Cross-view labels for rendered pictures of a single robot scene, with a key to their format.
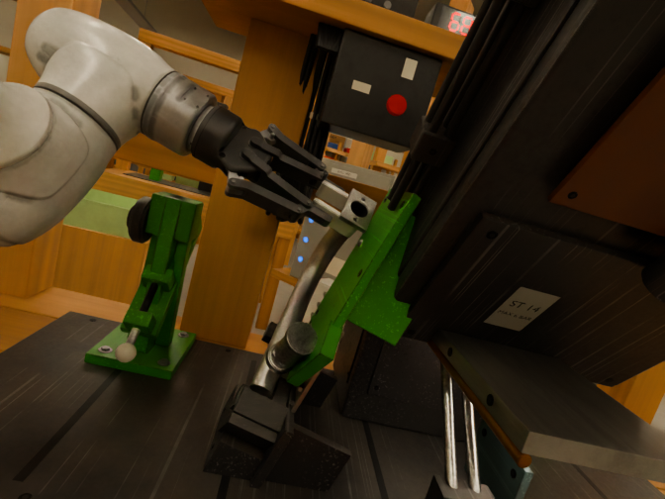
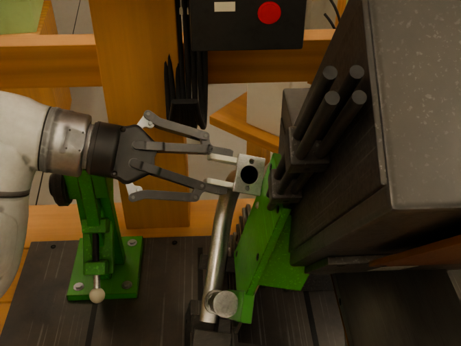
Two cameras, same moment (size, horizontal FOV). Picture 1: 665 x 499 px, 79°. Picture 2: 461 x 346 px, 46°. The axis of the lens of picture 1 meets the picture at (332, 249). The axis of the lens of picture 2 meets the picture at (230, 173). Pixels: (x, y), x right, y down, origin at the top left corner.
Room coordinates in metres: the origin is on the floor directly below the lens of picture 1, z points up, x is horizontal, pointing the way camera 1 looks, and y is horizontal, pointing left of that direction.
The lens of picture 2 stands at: (-0.07, -0.04, 1.73)
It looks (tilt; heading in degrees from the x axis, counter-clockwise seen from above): 39 degrees down; 5
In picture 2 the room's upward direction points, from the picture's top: straight up
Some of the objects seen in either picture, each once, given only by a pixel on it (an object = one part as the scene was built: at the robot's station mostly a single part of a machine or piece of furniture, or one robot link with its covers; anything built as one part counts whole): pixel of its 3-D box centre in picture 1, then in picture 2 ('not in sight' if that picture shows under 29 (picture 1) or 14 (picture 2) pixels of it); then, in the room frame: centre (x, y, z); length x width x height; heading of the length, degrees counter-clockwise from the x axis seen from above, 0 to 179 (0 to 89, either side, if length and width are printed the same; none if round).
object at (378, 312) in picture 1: (383, 272); (280, 233); (0.49, -0.07, 1.17); 0.13 x 0.12 x 0.20; 97
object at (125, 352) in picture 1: (132, 339); (97, 283); (0.55, 0.25, 0.96); 0.06 x 0.03 x 0.06; 7
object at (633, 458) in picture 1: (494, 353); (387, 276); (0.47, -0.23, 1.11); 0.39 x 0.16 x 0.03; 7
